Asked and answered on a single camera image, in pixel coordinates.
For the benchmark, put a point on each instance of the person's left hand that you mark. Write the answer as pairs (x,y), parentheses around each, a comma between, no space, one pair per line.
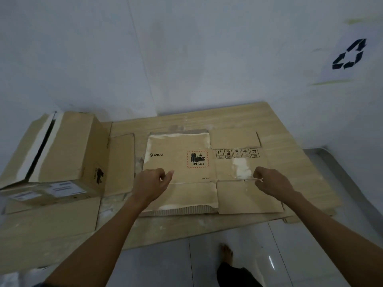
(146,185)

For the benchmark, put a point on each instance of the person's right hand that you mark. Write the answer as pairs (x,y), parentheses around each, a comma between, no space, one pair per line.
(275,183)

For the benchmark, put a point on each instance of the person's left thumb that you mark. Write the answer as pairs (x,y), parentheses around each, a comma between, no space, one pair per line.
(167,177)

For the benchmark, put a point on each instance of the person's right thumb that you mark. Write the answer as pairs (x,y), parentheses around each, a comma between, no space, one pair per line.
(259,172)

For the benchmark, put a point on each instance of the person's left forearm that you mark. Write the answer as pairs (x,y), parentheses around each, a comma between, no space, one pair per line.
(98,248)

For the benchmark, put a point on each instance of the person's right forearm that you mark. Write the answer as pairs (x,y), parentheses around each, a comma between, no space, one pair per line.
(335,239)

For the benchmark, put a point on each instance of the flattened printed cardboard box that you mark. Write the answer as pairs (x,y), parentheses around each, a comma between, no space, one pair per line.
(191,194)

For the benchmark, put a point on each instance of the person's bare foot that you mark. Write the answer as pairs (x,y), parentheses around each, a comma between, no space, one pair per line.
(226,253)

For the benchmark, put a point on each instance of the closed brown cardboard box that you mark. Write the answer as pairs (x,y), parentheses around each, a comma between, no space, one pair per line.
(68,152)

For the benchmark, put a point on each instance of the plain flat cardboard sheet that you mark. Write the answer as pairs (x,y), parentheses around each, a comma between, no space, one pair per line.
(48,221)

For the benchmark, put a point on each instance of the white paper recycling sign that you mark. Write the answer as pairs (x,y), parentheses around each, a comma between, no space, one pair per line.
(348,55)

